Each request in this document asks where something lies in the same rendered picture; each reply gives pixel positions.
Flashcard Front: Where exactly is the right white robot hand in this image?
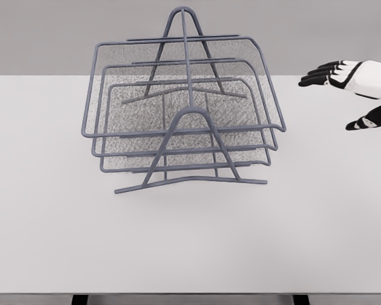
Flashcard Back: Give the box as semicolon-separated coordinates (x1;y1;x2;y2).
298;59;381;132

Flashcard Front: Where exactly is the large grey mesh tray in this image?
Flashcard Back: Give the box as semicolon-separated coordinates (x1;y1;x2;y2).
81;35;288;139

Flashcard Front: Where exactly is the medium grey mesh tray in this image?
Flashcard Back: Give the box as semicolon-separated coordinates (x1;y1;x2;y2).
90;58;279;159

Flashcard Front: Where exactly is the small grey mesh tray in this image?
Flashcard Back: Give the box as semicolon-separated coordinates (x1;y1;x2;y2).
98;79;272;173

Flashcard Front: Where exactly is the grey wire rack frame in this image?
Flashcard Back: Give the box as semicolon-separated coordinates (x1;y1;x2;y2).
114;6;269;195

